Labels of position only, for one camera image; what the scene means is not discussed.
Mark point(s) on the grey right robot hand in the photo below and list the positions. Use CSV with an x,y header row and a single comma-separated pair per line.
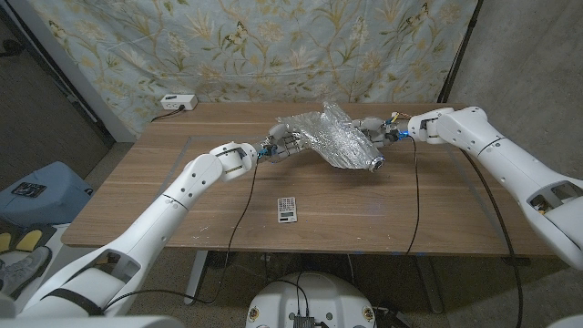
x,y
382,130

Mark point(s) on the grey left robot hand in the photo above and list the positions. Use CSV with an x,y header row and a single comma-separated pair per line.
x,y
282,143

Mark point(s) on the aluminum foil sheet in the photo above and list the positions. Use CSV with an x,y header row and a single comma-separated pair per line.
x,y
334,136

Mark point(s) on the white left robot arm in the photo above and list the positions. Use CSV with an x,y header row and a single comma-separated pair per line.
x,y
155,223

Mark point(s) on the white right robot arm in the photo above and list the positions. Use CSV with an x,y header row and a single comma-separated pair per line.
x,y
501,157

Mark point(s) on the small white calculator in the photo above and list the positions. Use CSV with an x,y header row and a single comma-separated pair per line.
x,y
287,209

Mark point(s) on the floral printed backdrop cloth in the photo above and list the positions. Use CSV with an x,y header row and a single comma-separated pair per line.
x,y
255,50

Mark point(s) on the black backdrop stand pole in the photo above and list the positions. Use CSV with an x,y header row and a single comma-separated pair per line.
x,y
460,52

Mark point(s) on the white power outlet box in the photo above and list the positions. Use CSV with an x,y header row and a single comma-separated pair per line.
x,y
178,102

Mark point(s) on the white robot torso base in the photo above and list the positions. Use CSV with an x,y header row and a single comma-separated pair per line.
x,y
319,296

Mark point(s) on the white table leg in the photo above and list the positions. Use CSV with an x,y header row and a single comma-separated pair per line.
x,y
195,278

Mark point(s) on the grey table leg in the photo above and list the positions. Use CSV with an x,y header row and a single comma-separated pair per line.
x,y
430,287

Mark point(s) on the black card with print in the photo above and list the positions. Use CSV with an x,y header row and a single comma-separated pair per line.
x,y
28,189

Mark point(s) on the yellow foot pedal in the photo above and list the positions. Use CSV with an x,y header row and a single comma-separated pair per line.
x,y
4,242
28,240

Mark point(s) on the grey sneaker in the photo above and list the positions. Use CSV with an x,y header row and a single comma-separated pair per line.
x,y
23,271

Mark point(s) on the grey-white slanted frame post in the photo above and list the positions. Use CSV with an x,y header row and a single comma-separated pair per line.
x,y
73,73

